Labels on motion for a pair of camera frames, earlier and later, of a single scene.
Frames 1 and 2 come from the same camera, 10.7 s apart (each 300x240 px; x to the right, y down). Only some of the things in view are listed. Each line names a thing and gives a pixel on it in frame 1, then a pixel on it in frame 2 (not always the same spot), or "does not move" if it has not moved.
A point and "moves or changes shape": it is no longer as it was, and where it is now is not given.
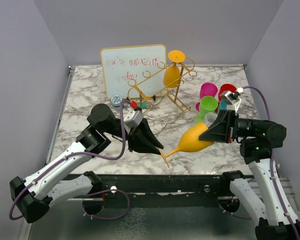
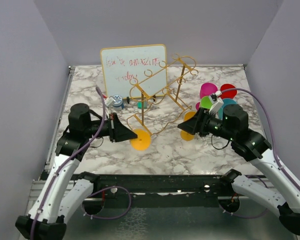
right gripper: x=224 y=128 → x=198 y=122
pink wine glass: x=207 y=89 does not move
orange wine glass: x=171 y=75 moves or changes shape
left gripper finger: x=141 y=146 → x=122 y=132
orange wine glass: x=190 y=141 → x=185 y=135
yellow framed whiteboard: x=135 y=71 does not move
